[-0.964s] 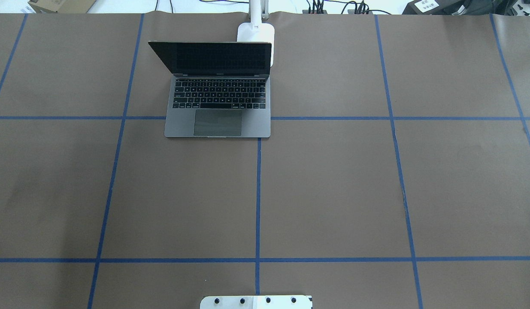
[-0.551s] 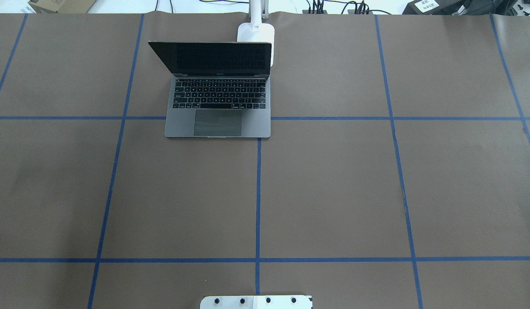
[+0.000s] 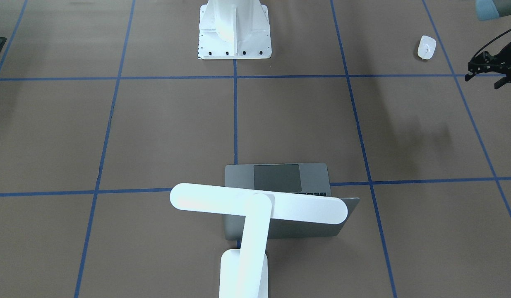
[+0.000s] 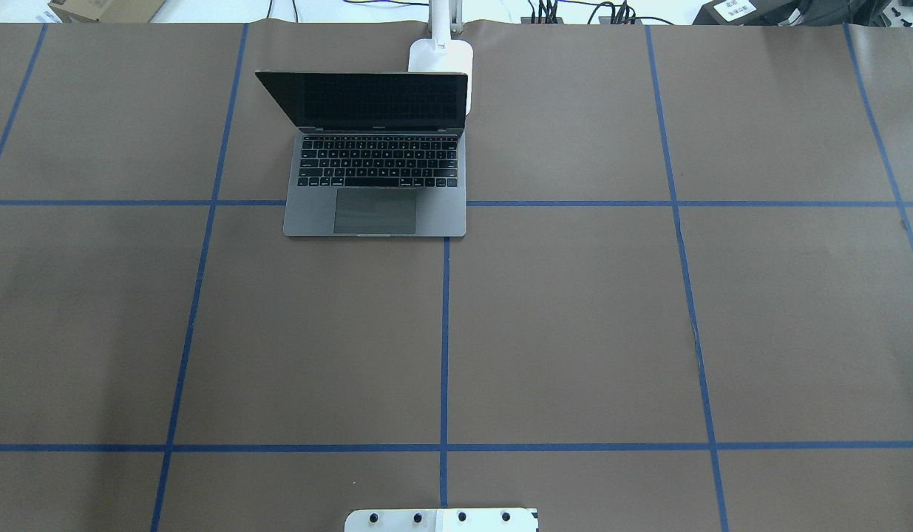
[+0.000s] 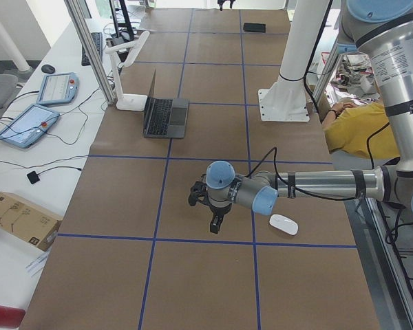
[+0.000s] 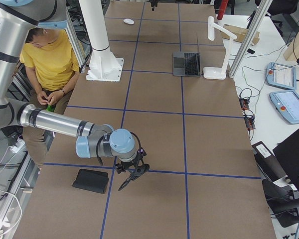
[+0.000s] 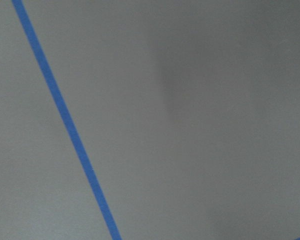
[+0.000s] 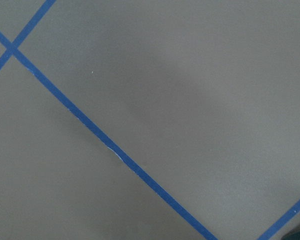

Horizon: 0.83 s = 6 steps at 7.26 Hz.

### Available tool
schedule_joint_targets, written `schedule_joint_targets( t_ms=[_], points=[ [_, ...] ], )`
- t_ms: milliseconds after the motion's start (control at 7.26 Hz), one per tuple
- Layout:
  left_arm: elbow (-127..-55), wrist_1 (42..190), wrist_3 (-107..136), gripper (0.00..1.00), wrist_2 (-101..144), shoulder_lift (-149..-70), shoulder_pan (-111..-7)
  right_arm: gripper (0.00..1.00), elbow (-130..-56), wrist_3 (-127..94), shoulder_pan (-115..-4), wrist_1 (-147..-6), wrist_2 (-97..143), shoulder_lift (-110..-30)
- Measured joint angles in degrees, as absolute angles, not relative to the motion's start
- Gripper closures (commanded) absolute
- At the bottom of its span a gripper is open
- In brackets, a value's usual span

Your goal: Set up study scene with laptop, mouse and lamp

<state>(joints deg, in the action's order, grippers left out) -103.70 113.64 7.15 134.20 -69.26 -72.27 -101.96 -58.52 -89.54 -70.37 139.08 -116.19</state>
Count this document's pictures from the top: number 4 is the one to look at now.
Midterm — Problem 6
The grey laptop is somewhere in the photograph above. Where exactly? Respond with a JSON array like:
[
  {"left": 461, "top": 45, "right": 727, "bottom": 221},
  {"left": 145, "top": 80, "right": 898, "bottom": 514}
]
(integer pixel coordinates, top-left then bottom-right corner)
[{"left": 256, "top": 70, "right": 471, "bottom": 238}]

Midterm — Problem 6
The black box with white label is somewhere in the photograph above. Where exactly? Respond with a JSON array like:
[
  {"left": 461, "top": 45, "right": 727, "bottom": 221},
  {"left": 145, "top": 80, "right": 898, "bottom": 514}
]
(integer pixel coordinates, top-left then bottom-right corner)
[{"left": 693, "top": 1, "right": 804, "bottom": 26}]

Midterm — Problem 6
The cardboard box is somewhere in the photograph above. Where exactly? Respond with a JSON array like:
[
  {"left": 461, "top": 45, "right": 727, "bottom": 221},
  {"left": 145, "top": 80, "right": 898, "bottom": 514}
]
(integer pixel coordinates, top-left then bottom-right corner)
[{"left": 47, "top": 0, "right": 166, "bottom": 24}]

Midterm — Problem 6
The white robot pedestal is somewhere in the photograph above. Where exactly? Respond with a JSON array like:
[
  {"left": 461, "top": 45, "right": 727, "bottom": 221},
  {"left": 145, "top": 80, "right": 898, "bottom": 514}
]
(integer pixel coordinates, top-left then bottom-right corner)
[{"left": 342, "top": 507, "right": 540, "bottom": 531}]

